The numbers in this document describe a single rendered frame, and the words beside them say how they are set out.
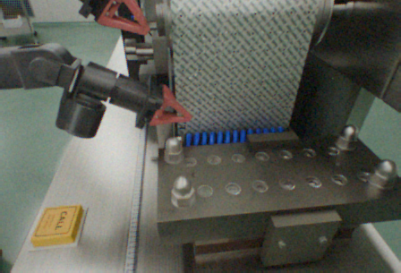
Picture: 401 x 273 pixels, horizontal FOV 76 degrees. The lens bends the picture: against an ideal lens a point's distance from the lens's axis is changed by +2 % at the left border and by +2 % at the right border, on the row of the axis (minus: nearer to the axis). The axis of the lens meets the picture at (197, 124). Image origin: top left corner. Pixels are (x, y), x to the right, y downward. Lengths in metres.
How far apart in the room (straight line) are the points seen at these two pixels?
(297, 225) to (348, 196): 0.10
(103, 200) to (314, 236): 0.41
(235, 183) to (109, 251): 0.26
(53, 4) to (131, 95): 6.05
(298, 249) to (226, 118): 0.25
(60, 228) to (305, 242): 0.42
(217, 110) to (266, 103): 0.10
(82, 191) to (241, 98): 0.40
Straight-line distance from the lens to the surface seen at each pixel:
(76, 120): 0.47
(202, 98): 0.48
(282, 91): 0.52
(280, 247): 0.44
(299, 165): 0.49
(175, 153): 0.44
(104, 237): 0.55
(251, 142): 0.48
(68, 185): 0.66
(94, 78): 0.44
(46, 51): 0.44
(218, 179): 0.43
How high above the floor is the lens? 1.34
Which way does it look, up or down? 35 degrees down
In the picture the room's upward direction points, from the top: straight up
